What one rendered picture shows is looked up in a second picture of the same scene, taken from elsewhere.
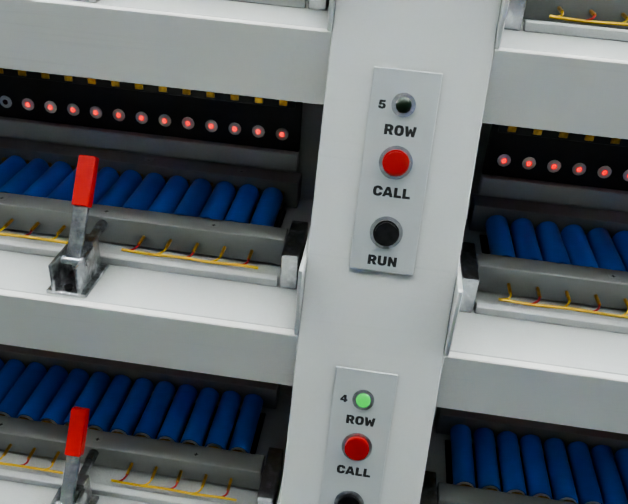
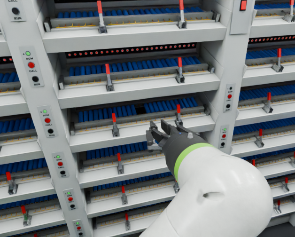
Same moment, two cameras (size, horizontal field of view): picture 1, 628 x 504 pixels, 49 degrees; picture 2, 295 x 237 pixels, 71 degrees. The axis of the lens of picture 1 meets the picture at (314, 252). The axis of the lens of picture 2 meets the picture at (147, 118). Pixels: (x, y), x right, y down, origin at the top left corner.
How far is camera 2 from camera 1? 62 cm
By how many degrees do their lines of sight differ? 20
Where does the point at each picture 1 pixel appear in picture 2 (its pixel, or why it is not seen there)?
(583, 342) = (249, 112)
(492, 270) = not seen: hidden behind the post
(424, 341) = (232, 119)
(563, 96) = (250, 81)
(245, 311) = (205, 121)
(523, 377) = (244, 120)
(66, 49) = (180, 90)
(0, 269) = not seen: hidden behind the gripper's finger
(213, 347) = (202, 128)
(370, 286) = (225, 113)
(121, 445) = not seen: hidden behind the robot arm
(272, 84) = (210, 88)
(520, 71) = (244, 79)
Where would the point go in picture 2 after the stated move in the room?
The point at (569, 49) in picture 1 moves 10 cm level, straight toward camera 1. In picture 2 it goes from (250, 74) to (261, 81)
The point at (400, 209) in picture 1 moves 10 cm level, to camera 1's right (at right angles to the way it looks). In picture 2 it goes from (229, 102) to (250, 98)
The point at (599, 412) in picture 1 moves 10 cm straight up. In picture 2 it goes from (253, 121) to (258, 100)
